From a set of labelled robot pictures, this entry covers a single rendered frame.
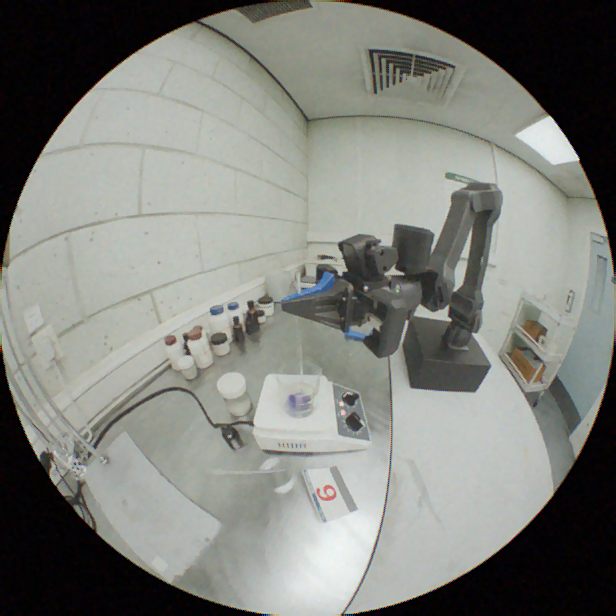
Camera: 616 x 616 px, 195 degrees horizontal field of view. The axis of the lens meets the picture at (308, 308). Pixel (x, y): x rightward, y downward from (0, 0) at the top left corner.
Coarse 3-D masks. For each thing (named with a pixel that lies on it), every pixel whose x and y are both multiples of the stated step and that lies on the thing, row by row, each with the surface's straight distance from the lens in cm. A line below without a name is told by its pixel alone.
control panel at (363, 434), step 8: (336, 392) 37; (352, 392) 40; (336, 400) 35; (360, 400) 40; (336, 408) 34; (344, 408) 35; (352, 408) 37; (360, 408) 39; (336, 416) 33; (344, 416) 34; (360, 416) 37; (344, 424) 33; (344, 432) 32; (352, 432) 33; (360, 432) 35; (368, 432) 36; (368, 440) 35
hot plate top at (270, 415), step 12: (264, 384) 35; (276, 384) 35; (324, 384) 34; (264, 396) 33; (276, 396) 33; (324, 396) 32; (264, 408) 31; (276, 408) 31; (324, 408) 31; (264, 420) 30; (276, 420) 30; (288, 420) 30; (300, 420) 30; (312, 420) 30; (324, 420) 30
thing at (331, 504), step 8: (312, 472) 32; (320, 472) 33; (312, 480) 31; (320, 480) 33; (328, 480) 34; (320, 488) 32; (328, 488) 33; (320, 496) 31; (328, 496) 32; (336, 496) 34; (320, 504) 31; (328, 504) 32; (336, 504) 33; (328, 512) 31; (336, 512) 32; (344, 512) 33
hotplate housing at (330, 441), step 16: (336, 384) 38; (256, 432) 31; (272, 432) 31; (288, 432) 31; (304, 432) 31; (320, 432) 31; (336, 432) 31; (272, 448) 35; (288, 448) 34; (304, 448) 34; (320, 448) 34; (336, 448) 34; (352, 448) 35; (368, 448) 37
